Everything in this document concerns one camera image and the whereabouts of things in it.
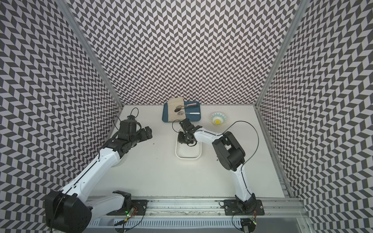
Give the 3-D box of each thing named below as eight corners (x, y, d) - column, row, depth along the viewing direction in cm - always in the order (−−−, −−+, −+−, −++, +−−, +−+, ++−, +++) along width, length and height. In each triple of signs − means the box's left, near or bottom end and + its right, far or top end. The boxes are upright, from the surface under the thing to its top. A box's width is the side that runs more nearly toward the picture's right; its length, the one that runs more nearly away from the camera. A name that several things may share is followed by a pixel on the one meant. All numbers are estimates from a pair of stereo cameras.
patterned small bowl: (211, 125, 107) (211, 122, 104) (210, 114, 113) (210, 111, 111) (226, 125, 107) (227, 122, 104) (224, 114, 113) (225, 111, 111)
